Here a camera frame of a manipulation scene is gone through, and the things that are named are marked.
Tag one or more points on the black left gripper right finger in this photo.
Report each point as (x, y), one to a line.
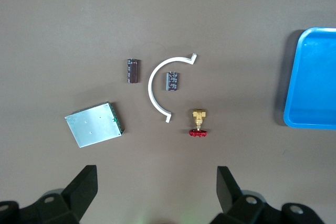
(231, 197)

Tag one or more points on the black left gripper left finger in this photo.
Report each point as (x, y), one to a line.
(76, 197)

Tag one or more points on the dark electrolytic capacitor silver stripe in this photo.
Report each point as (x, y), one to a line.
(172, 81)

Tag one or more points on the brown electrolytic capacitor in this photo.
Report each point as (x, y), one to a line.
(132, 71)

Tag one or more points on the blue plastic tray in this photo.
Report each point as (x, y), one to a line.
(312, 82)

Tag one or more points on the silver metal module box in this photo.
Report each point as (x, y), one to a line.
(92, 124)

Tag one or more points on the brass valve red handwheel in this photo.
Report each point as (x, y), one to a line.
(198, 115)

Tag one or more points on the white semicircular plastic bracket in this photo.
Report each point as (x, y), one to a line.
(150, 87)

